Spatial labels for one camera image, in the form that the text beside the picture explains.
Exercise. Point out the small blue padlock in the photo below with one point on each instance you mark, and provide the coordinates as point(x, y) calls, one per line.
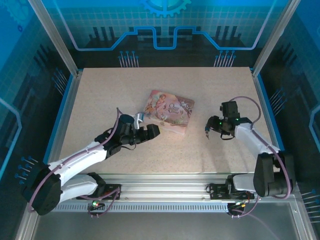
point(206, 129)

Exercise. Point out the small dark key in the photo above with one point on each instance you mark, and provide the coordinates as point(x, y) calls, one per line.
point(208, 136)

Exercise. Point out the pink storybook shaped box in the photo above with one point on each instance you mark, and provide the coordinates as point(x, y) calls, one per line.
point(170, 110)

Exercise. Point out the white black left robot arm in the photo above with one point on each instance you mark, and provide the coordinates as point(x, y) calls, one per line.
point(80, 157)

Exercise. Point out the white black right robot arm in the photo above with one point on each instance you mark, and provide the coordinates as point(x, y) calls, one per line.
point(250, 140)

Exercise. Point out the aluminium table side rail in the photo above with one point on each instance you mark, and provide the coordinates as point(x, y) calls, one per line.
point(268, 117)
point(65, 117)

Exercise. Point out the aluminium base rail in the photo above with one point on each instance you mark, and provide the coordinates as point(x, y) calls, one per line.
point(162, 187)

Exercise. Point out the aluminium frame post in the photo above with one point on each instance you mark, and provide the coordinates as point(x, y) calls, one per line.
point(53, 37)
point(275, 37)

